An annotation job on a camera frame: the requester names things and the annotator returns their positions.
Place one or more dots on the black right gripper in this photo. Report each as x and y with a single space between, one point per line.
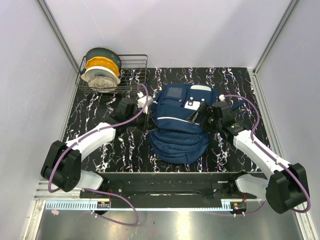
205 111

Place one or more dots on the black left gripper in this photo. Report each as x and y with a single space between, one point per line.
149 124

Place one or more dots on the navy blue student backpack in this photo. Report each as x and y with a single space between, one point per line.
175 140

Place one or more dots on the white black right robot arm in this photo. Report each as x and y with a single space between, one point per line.
285 186

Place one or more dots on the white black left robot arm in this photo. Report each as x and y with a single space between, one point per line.
63 164

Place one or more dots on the speckled grey plate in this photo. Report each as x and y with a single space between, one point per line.
102 84

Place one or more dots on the yellow plate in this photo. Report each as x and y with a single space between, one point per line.
105 62

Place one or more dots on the dark green plate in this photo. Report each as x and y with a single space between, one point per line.
104 52

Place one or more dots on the small pink eraser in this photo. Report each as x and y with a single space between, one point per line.
55 212

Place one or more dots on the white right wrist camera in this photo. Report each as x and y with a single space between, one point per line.
222 98

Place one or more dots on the dark wire dish rack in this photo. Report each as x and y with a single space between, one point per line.
133 72

